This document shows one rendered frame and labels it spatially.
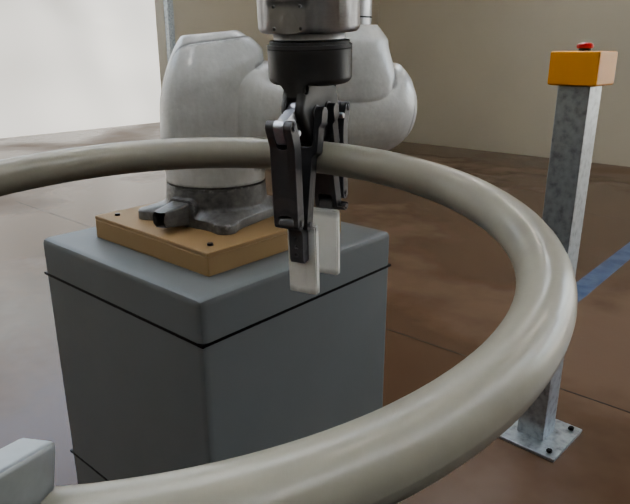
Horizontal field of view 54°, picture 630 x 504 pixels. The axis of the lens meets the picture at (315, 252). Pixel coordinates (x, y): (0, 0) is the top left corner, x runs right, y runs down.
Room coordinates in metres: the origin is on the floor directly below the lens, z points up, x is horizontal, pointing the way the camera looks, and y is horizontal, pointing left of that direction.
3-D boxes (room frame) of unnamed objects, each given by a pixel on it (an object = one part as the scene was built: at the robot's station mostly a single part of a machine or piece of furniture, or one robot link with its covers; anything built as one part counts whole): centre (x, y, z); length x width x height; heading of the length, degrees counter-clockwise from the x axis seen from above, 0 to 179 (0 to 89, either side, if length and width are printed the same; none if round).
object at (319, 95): (0.58, 0.00, 1.05); 0.08 x 0.07 x 0.09; 155
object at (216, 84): (0.96, 0.14, 1.00); 0.18 x 0.16 x 0.22; 106
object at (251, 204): (0.94, 0.17, 0.86); 0.22 x 0.18 x 0.06; 149
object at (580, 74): (1.58, -0.65, 0.54); 0.20 x 0.20 x 1.09; 46
